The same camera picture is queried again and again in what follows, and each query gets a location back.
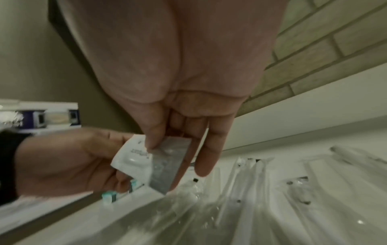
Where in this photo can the person's right hand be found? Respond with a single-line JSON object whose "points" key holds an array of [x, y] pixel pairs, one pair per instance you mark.
{"points": [[181, 59]]}

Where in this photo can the black wristband with marker tags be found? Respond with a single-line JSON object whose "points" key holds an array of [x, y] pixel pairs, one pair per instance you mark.
{"points": [[7, 167]]}

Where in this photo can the row of teal wipe packets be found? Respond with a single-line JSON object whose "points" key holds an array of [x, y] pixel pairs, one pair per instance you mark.
{"points": [[110, 197]]}

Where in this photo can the white table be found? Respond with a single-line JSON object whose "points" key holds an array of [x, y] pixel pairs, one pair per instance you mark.
{"points": [[302, 146]]}

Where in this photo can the person's left hand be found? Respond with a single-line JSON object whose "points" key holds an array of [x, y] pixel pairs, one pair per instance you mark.
{"points": [[66, 162]]}

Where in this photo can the white and purple poster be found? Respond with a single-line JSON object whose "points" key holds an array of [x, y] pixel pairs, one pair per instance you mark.
{"points": [[51, 112]]}

